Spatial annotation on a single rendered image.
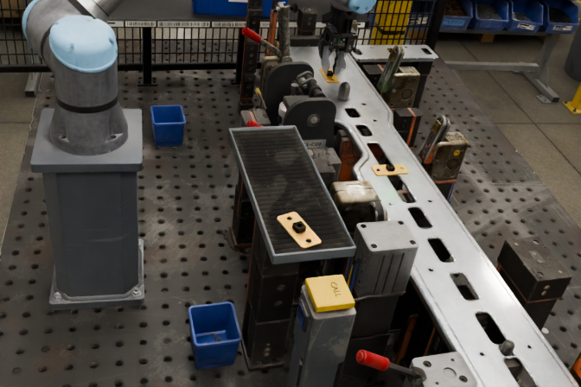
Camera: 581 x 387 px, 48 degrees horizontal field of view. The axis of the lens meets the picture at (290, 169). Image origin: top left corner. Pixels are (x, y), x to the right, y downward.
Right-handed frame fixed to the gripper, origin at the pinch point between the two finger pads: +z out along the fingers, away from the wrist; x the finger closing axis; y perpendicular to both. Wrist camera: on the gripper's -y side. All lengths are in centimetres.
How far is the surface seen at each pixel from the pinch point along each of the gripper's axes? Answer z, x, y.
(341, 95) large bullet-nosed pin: 0.6, -1.0, 14.0
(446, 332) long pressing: 1, -9, 94
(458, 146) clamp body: -1.5, 18.9, 43.4
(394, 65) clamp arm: -4.9, 16.1, 7.5
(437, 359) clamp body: -5, -17, 104
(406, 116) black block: 3.1, 15.6, 21.8
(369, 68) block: 4.2, 16.1, -7.7
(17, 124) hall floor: 103, -103, -139
